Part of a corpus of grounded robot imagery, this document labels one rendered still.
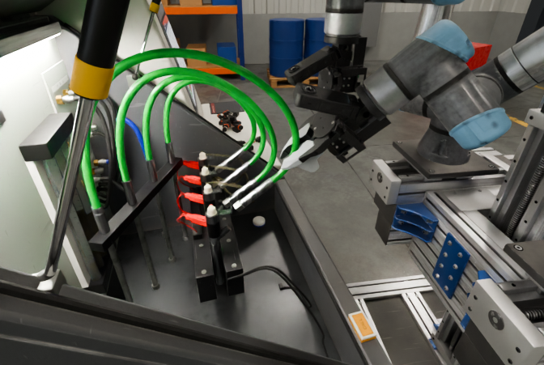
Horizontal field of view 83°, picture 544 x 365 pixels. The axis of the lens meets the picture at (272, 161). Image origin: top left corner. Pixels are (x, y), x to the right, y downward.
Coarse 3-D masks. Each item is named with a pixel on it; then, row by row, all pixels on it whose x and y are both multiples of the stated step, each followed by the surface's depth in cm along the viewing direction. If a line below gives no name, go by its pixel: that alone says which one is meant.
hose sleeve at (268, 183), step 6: (270, 180) 62; (258, 186) 63; (264, 186) 62; (270, 186) 63; (252, 192) 63; (258, 192) 62; (264, 192) 63; (246, 198) 63; (252, 198) 63; (246, 204) 63
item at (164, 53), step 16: (176, 48) 46; (128, 64) 45; (224, 64) 49; (112, 80) 46; (256, 80) 51; (272, 96) 54; (288, 112) 56; (272, 176) 63; (96, 192) 54; (96, 208) 55
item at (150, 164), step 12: (168, 84) 64; (216, 84) 66; (156, 96) 64; (144, 120) 66; (144, 132) 67; (264, 132) 75; (144, 144) 68; (264, 144) 76; (240, 168) 78; (156, 180) 73; (228, 180) 78
